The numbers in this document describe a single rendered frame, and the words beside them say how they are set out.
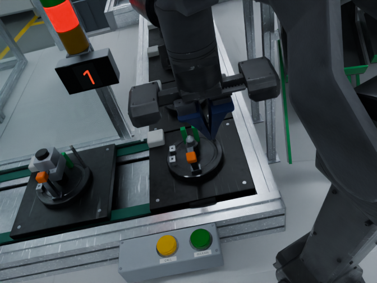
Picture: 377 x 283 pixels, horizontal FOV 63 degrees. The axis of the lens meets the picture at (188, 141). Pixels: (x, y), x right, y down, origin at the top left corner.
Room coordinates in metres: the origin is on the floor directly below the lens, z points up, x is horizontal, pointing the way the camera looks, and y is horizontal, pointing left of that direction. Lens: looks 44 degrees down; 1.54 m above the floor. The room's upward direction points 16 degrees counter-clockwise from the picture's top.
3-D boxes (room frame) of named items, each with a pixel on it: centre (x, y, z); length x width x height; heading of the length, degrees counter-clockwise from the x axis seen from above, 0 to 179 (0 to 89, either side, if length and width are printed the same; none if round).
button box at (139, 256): (0.32, 0.10, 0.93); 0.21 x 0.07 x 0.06; 84
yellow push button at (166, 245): (0.32, 0.10, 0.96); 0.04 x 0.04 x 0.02
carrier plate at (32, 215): (0.56, 0.33, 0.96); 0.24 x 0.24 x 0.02; 84
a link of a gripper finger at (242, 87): (0.32, -0.04, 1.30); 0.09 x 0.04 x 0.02; 84
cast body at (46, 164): (0.57, 0.33, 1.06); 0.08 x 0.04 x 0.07; 174
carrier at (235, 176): (0.52, 0.00, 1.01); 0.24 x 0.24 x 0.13; 84
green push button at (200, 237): (0.31, 0.03, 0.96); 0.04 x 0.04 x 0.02
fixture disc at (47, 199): (0.56, 0.33, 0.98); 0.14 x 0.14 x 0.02
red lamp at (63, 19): (0.66, 0.17, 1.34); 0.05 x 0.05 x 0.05
